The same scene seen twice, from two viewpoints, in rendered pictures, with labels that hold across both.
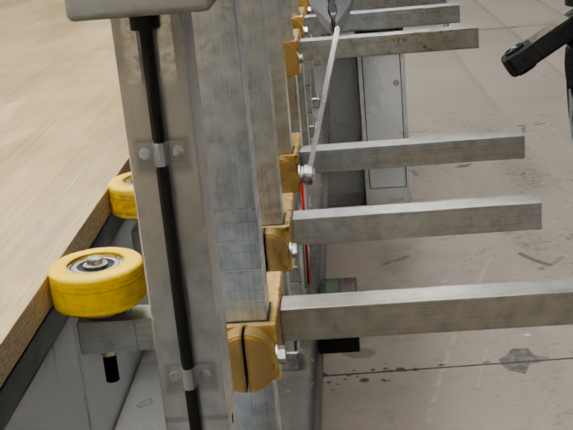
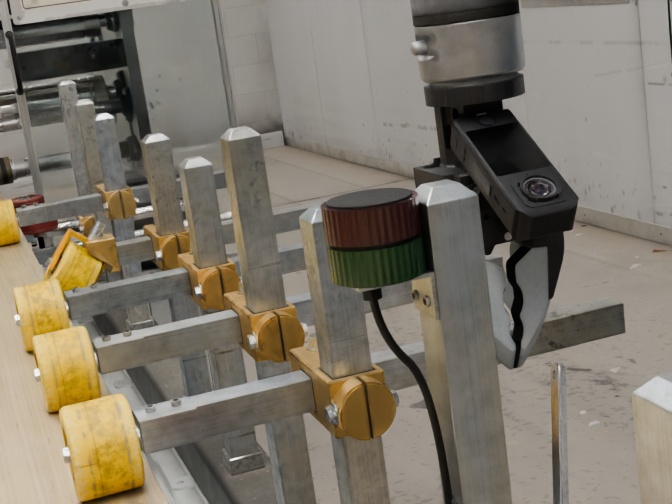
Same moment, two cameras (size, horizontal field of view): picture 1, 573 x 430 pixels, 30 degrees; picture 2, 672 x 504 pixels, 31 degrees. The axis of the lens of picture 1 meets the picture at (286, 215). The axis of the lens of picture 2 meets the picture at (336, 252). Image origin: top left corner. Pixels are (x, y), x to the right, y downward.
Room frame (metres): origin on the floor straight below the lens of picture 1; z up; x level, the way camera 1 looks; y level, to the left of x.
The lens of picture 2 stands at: (0.64, 0.34, 1.30)
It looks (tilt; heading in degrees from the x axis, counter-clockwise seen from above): 13 degrees down; 338
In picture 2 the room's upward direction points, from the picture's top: 8 degrees counter-clockwise
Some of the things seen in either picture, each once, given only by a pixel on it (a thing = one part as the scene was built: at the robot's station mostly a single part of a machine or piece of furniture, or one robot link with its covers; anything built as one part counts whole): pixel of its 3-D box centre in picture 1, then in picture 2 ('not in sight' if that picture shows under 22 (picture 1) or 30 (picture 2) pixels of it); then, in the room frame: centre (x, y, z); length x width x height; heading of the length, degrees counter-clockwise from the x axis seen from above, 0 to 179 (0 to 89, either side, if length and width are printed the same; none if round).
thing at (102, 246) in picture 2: not in sight; (80, 258); (2.35, 0.05, 0.95); 0.10 x 0.04 x 0.10; 86
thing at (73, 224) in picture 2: not in sight; (120, 217); (3.33, -0.21, 0.82); 0.43 x 0.03 x 0.04; 86
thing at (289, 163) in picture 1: (278, 165); not in sight; (1.32, 0.00, 0.85); 0.13 x 0.06 x 0.05; 176
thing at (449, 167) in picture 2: not in sight; (478, 162); (1.41, -0.08, 1.15); 0.09 x 0.08 x 0.12; 174
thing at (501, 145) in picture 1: (351, 158); not in sight; (1.33, -0.09, 0.84); 0.43 x 0.03 x 0.04; 86
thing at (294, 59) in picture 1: (283, 53); (341, 389); (1.57, -0.02, 0.95); 0.13 x 0.06 x 0.05; 176
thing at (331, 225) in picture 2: not in sight; (371, 217); (1.30, 0.05, 1.15); 0.06 x 0.06 x 0.02
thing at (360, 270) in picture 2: not in sight; (376, 256); (1.30, 0.05, 1.12); 0.06 x 0.06 x 0.02
